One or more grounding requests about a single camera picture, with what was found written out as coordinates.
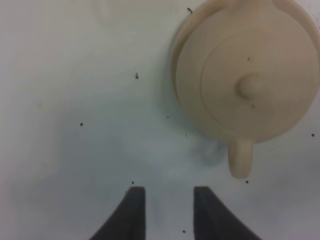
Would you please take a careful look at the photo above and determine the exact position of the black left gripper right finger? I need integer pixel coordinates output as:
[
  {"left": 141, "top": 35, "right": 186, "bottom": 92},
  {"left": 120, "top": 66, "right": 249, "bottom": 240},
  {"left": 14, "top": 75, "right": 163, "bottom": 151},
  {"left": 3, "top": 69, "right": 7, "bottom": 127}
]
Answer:
[{"left": 193, "top": 186, "right": 260, "bottom": 240}]

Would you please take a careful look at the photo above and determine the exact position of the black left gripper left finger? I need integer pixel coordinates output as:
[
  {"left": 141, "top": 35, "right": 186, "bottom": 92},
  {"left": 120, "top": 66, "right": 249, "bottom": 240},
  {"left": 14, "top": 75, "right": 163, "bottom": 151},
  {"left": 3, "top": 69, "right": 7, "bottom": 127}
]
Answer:
[{"left": 91, "top": 186, "right": 146, "bottom": 240}]

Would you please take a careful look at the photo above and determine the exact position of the beige teapot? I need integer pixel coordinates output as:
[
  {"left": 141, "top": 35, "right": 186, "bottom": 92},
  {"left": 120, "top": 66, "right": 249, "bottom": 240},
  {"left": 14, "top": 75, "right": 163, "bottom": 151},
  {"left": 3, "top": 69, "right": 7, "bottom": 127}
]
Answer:
[{"left": 176, "top": 0, "right": 320, "bottom": 179}]

